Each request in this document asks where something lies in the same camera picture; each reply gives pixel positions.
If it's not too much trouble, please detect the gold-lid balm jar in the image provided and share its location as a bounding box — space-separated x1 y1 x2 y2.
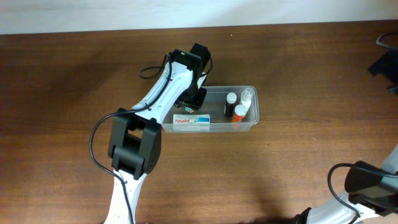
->
185 107 194 113

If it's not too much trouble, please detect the white Panadol box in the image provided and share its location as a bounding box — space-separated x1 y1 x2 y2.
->
172 114 210 132

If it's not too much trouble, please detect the black bottle white cap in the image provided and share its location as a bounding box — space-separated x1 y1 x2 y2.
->
224 93 237 118

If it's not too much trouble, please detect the orange bottle white cap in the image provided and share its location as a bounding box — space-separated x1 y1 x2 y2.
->
233 104 247 122

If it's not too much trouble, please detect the white calamine lotion bottle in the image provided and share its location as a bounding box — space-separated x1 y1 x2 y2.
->
240 88 254 110

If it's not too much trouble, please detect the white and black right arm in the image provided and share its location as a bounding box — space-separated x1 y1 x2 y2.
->
292 148 397 224

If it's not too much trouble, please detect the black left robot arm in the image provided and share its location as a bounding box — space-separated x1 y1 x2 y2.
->
105 43 213 223

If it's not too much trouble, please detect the clear plastic container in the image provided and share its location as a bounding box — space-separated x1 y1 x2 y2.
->
162 86 259 133

